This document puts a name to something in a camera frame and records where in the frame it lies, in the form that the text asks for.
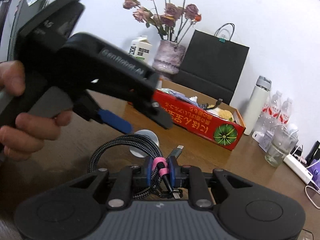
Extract green white milk carton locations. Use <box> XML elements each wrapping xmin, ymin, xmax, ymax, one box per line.
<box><xmin>129</xmin><ymin>35</ymin><xmax>152</xmax><ymax>63</ymax></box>

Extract grey refrigerator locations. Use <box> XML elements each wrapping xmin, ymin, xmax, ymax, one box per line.
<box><xmin>7</xmin><ymin>0</ymin><xmax>48</xmax><ymax>61</ymax></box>

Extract person left hand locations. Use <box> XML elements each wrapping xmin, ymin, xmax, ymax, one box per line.
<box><xmin>1</xmin><ymin>61</ymin><xmax>72</xmax><ymax>161</ymax></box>

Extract red cardboard box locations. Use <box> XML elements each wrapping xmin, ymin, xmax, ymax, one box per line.
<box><xmin>153</xmin><ymin>90</ymin><xmax>245</xmax><ymax>151</ymax></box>

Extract purple knitted cloth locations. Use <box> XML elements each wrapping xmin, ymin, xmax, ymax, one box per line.
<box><xmin>159</xmin><ymin>88</ymin><xmax>199</xmax><ymax>107</ymax></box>

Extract dried pink flowers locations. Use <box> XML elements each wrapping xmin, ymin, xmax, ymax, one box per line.
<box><xmin>123</xmin><ymin>0</ymin><xmax>202</xmax><ymax>44</ymax></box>

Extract water bottle red label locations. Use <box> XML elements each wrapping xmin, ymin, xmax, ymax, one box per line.
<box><xmin>278</xmin><ymin>98</ymin><xmax>293</xmax><ymax>126</ymax></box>
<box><xmin>253</xmin><ymin>91</ymin><xmax>283</xmax><ymax>134</ymax></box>

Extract black paper bag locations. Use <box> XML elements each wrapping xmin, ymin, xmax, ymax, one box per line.
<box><xmin>172</xmin><ymin>23</ymin><xmax>249</xmax><ymax>105</ymax></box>

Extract white plush toy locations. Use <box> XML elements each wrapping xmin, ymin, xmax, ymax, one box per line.
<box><xmin>206</xmin><ymin>107</ymin><xmax>234</xmax><ymax>122</ymax></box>

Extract purple flower vase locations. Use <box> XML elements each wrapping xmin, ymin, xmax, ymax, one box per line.
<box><xmin>152</xmin><ymin>40</ymin><xmax>186</xmax><ymax>80</ymax></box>

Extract white power strip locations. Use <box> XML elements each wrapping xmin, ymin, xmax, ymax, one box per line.
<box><xmin>283</xmin><ymin>154</ymin><xmax>313</xmax><ymax>185</ymax></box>

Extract white jar lid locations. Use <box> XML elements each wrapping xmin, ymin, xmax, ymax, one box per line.
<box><xmin>129</xmin><ymin>129</ymin><xmax>162</xmax><ymax>158</ymax></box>

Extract clear glass cup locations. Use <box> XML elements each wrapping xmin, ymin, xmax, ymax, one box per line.
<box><xmin>265</xmin><ymin>125</ymin><xmax>298</xmax><ymax>167</ymax></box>

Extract white thermos bottle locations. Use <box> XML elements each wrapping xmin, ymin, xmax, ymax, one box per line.
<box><xmin>242</xmin><ymin>76</ymin><xmax>272</xmax><ymax>135</ymax></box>

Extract purple pouch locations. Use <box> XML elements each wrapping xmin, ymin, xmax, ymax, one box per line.
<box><xmin>307</xmin><ymin>160</ymin><xmax>320</xmax><ymax>188</ymax></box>

